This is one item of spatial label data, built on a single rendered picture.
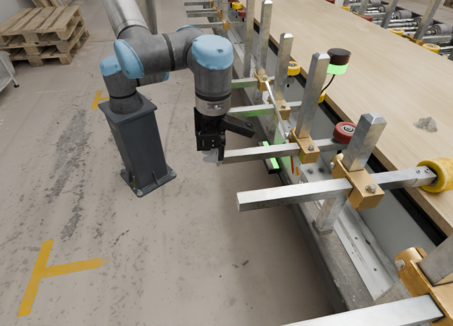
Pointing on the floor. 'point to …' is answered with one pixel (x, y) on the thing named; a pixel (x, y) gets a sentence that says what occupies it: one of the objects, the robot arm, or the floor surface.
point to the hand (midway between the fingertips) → (220, 161)
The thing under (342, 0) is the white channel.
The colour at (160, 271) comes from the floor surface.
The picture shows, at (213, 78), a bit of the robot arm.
